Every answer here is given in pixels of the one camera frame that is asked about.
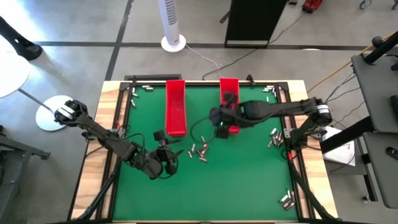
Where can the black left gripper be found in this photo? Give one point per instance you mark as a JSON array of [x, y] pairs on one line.
[[164, 154]]

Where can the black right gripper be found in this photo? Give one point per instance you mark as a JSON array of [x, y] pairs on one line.
[[227, 115]]

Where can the red plastic bin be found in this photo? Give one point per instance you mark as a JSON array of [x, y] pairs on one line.
[[229, 85], [175, 105]]

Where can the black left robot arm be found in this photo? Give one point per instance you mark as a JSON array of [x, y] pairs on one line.
[[102, 135]]

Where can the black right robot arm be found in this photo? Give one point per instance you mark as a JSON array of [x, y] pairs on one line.
[[280, 109]]

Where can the black table clamp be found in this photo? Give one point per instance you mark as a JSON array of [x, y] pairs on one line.
[[250, 79]]

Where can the green table mat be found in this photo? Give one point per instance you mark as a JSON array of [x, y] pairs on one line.
[[217, 186]]

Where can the red connector plug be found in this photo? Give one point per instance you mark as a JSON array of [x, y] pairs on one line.
[[290, 155]]

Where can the black divider panel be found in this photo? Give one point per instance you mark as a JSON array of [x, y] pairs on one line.
[[252, 18]]

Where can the white tower fan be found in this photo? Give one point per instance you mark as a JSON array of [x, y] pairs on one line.
[[170, 18]]

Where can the white paper sheet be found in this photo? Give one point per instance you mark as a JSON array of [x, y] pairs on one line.
[[339, 152]]

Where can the black table beam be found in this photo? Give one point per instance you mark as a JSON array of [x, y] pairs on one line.
[[345, 137]]

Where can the red black device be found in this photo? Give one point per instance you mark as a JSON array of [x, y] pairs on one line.
[[311, 5]]

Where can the grey side table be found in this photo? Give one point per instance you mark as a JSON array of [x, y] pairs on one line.
[[376, 93]]

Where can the grey metal cart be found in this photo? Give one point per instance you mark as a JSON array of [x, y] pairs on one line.
[[12, 174]]

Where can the black knobbed pole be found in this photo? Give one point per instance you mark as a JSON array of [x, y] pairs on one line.
[[381, 48]]

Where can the black flat device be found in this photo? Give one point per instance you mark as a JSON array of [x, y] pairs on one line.
[[395, 105]]

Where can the black remote control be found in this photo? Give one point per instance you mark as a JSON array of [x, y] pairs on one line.
[[392, 152]]

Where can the black caster wheel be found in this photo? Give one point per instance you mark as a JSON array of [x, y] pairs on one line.
[[365, 3]]

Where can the black chair leg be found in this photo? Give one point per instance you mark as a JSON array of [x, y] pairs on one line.
[[18, 43]]

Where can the black frame strut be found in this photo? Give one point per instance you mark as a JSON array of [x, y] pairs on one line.
[[99, 193], [311, 196]]

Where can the white round pedestal table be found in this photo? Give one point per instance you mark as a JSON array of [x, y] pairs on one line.
[[12, 74]]

